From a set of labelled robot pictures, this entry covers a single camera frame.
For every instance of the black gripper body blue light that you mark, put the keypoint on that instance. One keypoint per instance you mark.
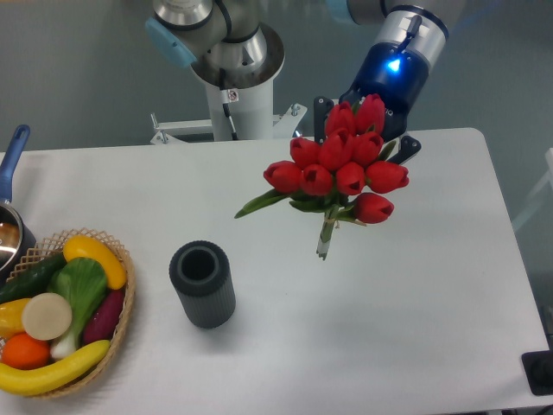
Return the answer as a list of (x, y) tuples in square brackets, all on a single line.
[(397, 76)]

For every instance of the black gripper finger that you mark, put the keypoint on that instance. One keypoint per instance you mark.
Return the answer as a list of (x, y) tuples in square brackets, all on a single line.
[(408, 148), (322, 107)]

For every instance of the red tulip bouquet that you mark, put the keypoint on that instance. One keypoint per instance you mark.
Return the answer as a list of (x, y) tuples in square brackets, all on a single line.
[(346, 178)]

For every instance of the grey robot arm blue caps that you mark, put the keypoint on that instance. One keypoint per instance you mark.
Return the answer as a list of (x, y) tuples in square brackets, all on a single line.
[(182, 31)]

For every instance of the dark grey ribbed vase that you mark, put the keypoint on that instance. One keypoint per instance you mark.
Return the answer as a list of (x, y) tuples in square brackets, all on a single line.
[(201, 275)]

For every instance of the black device at table edge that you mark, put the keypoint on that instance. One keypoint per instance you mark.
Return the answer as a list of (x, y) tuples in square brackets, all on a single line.
[(538, 371)]

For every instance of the yellow squash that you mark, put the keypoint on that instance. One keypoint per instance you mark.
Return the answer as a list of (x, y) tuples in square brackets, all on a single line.
[(81, 246)]

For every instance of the green bok choy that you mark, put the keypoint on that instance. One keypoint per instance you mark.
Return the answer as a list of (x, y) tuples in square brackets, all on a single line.
[(82, 282)]

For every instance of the woven wicker basket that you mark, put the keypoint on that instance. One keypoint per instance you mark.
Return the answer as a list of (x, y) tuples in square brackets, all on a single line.
[(54, 244)]

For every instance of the purple sweet potato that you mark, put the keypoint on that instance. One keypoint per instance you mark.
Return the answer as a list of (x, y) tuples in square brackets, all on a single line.
[(104, 321)]

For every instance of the dark green cucumber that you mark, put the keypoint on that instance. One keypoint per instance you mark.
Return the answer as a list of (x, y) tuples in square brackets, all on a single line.
[(34, 280)]

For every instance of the beige round disc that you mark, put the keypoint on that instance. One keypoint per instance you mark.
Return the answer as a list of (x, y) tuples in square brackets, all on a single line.
[(47, 316)]

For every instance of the yellow bell pepper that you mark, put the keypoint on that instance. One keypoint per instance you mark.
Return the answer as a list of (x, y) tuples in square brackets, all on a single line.
[(11, 317)]

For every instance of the orange fruit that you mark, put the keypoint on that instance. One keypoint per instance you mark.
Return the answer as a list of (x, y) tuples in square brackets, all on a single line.
[(24, 352)]

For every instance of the yellow banana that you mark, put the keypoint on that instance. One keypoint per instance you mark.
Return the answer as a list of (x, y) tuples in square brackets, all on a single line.
[(46, 379)]

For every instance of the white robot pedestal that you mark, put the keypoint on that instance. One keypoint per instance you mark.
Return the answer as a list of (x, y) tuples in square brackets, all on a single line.
[(238, 80)]

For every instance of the blue handled saucepan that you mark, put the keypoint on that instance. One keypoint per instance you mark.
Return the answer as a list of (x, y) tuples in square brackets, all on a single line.
[(16, 238)]

